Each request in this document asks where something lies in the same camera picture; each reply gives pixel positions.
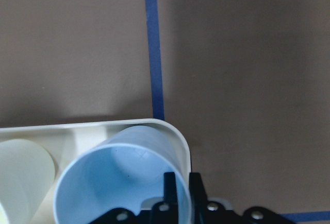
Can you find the pale green plastic cup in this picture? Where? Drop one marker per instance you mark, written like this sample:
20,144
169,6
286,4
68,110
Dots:
27,174

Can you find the light blue plastic cup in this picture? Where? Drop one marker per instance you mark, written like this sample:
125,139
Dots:
124,171

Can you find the cream plastic tray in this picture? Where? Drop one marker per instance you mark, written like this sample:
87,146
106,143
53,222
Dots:
66,142

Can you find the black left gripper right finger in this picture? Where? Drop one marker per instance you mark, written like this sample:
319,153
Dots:
197,191

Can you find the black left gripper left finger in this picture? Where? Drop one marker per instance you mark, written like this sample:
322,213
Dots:
170,189

